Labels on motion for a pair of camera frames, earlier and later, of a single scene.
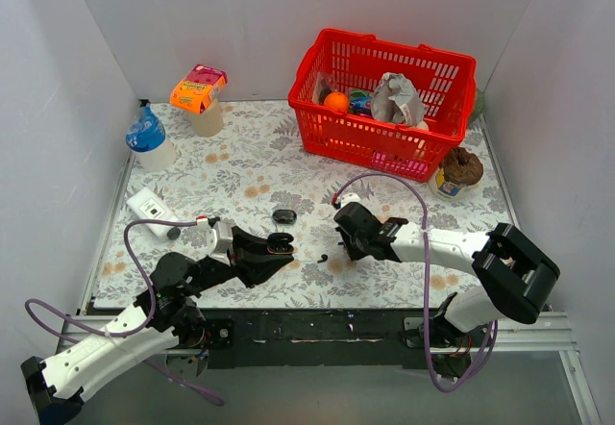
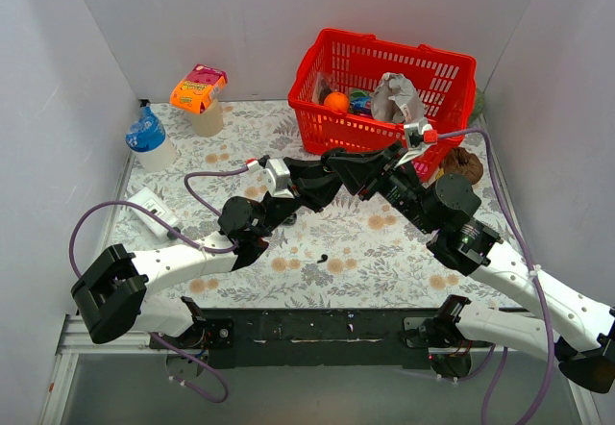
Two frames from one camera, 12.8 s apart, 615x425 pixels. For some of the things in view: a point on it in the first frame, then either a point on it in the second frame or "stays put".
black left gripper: [240, 256] to [298, 183]
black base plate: [312, 337] stays put
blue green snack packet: [359, 102] stays put
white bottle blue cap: [147, 138] stays put
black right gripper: [354, 232] to [376, 173]
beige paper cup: [210, 121] stays put
